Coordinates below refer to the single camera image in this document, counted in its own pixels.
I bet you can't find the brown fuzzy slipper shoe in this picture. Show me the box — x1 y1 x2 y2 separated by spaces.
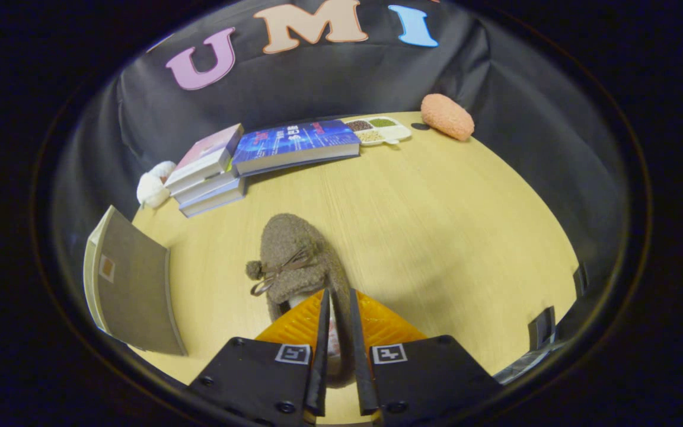
245 213 357 389

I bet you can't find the white divided grain tray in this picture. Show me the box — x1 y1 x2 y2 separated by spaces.
343 116 413 146

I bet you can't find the pink cover book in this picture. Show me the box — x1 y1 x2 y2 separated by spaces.
165 123 245 193

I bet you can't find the beige fabric storage box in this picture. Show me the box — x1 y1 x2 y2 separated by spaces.
83 205 188 356

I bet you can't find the shiny grey strip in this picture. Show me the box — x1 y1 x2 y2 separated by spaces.
496 341 567 386

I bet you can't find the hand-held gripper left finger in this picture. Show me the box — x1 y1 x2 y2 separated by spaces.
187 289 331 427

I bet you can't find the white plush toy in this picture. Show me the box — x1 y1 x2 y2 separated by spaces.
136 161 177 209

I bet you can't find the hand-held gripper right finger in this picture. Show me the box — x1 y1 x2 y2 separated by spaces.
349 289 503 427

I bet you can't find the black backdrop cloth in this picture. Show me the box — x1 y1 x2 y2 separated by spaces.
51 0 633 380

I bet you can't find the orange oval sponge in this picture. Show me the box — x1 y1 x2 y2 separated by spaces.
420 93 475 142

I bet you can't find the grey-blue cover book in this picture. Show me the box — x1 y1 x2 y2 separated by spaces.
178 178 247 218
173 172 240 205

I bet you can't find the blue cover book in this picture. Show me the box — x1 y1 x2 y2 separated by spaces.
232 119 361 177

